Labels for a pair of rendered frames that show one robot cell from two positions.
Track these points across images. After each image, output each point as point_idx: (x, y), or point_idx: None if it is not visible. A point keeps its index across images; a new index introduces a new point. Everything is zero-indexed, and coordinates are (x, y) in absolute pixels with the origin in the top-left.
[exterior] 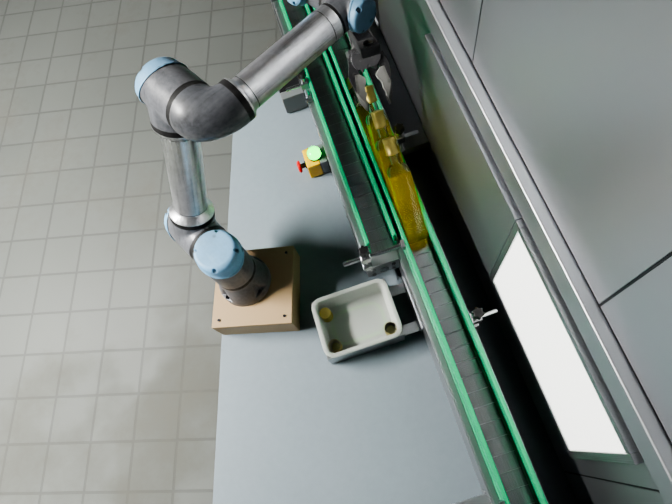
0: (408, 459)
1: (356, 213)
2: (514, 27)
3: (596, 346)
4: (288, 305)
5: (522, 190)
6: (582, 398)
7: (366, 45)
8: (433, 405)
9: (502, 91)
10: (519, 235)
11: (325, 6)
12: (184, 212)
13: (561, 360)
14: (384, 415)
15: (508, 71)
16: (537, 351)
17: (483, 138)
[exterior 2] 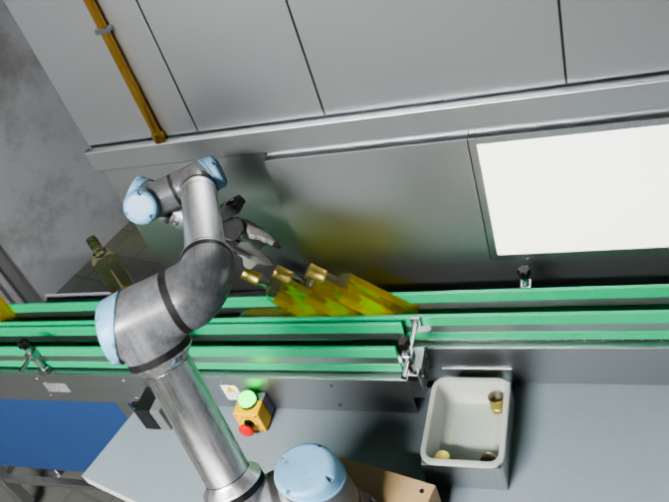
0: (662, 446)
1: (355, 348)
2: (346, 25)
3: (597, 98)
4: (410, 482)
5: (450, 108)
6: (637, 163)
7: (232, 202)
8: (604, 400)
9: (369, 85)
10: (480, 146)
11: (188, 179)
12: (235, 472)
13: (599, 173)
14: (598, 453)
15: (363, 62)
16: (583, 220)
17: (383, 144)
